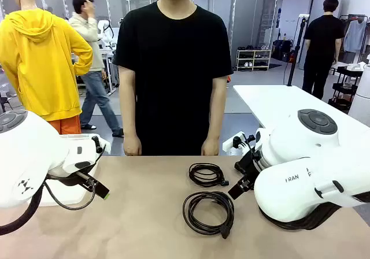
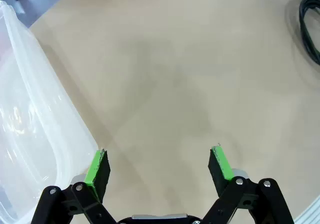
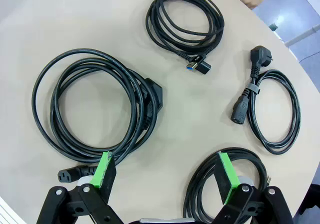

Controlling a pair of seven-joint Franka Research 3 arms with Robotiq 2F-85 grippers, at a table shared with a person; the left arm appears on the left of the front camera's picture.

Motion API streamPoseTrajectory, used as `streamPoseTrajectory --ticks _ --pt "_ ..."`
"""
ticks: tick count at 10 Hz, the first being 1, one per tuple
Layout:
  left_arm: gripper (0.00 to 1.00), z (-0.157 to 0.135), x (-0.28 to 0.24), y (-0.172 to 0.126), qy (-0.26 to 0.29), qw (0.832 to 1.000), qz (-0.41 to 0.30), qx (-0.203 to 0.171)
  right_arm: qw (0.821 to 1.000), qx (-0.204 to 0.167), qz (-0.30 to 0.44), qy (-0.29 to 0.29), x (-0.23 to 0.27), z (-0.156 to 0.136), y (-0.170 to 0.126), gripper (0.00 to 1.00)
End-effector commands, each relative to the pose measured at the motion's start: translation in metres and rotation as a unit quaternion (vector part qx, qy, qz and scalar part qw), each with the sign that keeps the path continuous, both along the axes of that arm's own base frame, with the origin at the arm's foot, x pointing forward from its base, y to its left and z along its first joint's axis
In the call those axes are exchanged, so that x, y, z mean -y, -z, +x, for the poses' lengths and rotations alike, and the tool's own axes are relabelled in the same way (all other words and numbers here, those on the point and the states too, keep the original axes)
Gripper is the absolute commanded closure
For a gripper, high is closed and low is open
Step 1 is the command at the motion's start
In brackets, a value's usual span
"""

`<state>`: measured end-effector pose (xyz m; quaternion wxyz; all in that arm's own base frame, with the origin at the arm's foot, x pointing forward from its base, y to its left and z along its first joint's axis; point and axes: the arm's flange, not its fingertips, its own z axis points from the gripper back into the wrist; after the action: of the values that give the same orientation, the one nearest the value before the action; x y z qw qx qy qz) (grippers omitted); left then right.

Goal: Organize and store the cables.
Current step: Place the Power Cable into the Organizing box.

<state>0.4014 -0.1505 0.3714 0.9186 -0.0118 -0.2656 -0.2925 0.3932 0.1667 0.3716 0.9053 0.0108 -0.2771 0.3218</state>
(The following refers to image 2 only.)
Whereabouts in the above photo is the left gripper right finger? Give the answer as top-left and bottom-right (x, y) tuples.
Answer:
(199, 145), (296, 224)

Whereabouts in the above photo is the clear plastic storage bin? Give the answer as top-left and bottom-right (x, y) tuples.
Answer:
(0, 0), (100, 224)

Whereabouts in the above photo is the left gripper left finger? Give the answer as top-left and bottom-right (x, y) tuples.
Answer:
(29, 147), (121, 224)

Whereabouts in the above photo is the thick black power cord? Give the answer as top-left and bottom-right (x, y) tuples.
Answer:
(298, 0), (320, 66)

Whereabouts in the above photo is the aluminium slotted base plate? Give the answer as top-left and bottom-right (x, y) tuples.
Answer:
(292, 196), (320, 224)

